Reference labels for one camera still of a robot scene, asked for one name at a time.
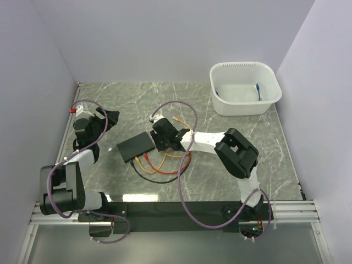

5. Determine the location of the blue ethernet cable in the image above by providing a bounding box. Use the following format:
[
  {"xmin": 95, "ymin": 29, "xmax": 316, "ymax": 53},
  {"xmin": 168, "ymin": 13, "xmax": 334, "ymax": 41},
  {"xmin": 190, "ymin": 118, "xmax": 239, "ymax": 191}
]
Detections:
[{"xmin": 214, "ymin": 83, "xmax": 263, "ymax": 102}]

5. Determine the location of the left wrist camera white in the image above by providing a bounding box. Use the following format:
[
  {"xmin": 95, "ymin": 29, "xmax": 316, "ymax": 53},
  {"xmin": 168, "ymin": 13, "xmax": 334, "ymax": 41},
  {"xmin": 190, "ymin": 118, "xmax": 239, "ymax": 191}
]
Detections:
[{"xmin": 70, "ymin": 104, "xmax": 94, "ymax": 119}]

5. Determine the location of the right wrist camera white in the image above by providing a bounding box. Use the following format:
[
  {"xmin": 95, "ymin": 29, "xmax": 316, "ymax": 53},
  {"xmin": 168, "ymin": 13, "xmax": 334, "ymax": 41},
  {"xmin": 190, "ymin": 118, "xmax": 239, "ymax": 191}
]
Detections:
[{"xmin": 149, "ymin": 114, "xmax": 164, "ymax": 124}]

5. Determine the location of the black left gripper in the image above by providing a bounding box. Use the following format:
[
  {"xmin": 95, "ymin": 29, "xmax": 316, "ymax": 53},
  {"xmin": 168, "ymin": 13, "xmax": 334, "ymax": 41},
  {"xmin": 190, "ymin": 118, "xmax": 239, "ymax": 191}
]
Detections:
[{"xmin": 86, "ymin": 107, "xmax": 119, "ymax": 143}]

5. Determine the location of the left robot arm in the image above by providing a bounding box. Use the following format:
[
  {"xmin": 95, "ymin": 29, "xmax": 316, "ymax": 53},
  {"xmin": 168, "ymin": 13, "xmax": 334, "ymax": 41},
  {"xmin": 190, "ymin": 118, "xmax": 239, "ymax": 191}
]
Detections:
[{"xmin": 39, "ymin": 107, "xmax": 120, "ymax": 221}]

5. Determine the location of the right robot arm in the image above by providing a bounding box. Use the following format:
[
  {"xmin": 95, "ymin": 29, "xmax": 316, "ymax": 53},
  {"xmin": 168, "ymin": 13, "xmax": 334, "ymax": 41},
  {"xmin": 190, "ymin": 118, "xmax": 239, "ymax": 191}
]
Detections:
[{"xmin": 150, "ymin": 114, "xmax": 261, "ymax": 219}]

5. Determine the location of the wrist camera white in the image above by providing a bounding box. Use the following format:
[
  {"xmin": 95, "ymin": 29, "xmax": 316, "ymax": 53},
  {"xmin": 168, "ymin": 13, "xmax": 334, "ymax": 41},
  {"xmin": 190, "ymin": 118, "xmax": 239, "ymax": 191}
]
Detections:
[
  {"xmin": 70, "ymin": 104, "xmax": 94, "ymax": 119},
  {"xmin": 149, "ymin": 114, "xmax": 164, "ymax": 124}
]

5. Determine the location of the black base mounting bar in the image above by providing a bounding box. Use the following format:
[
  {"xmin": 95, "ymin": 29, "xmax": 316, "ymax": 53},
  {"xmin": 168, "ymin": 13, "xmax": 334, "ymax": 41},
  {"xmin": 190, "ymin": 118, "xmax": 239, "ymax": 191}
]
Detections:
[{"xmin": 76, "ymin": 201, "xmax": 276, "ymax": 238}]

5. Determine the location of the white plastic basin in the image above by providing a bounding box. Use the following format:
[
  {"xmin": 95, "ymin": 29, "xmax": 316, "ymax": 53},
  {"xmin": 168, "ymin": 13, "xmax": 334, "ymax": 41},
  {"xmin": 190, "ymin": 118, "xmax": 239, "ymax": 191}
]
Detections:
[{"xmin": 209, "ymin": 62, "xmax": 282, "ymax": 116}]

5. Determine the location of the orange ethernet cable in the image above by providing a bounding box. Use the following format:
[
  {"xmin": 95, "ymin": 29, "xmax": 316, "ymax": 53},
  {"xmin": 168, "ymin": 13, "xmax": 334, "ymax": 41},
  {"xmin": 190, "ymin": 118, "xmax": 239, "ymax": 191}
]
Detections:
[{"xmin": 135, "ymin": 116, "xmax": 192, "ymax": 174}]

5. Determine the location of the red ethernet cable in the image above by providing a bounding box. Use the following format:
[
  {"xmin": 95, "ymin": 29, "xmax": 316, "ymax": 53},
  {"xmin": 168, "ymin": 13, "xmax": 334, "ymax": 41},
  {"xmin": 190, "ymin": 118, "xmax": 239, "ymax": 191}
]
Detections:
[{"xmin": 142, "ymin": 151, "xmax": 192, "ymax": 175}]

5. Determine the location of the black power cable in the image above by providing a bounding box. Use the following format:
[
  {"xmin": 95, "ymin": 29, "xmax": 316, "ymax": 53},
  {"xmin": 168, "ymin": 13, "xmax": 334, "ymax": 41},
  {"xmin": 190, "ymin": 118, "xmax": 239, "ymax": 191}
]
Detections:
[{"xmin": 129, "ymin": 161, "xmax": 182, "ymax": 184}]

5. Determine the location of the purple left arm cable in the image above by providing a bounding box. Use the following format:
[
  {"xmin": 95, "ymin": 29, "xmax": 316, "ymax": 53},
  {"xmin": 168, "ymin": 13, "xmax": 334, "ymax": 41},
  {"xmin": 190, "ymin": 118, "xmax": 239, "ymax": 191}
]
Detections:
[{"xmin": 47, "ymin": 99, "xmax": 131, "ymax": 244}]

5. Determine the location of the aluminium frame rail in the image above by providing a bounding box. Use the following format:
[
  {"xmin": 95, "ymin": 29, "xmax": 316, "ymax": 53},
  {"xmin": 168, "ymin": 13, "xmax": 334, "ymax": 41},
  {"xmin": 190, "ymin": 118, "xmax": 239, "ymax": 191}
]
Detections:
[{"xmin": 29, "ymin": 200, "xmax": 320, "ymax": 226}]

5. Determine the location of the black network switch box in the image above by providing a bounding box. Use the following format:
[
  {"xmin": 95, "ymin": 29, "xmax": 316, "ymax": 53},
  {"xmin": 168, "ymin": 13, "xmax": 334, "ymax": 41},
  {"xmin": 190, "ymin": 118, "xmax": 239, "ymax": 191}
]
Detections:
[{"xmin": 117, "ymin": 131, "xmax": 155, "ymax": 163}]

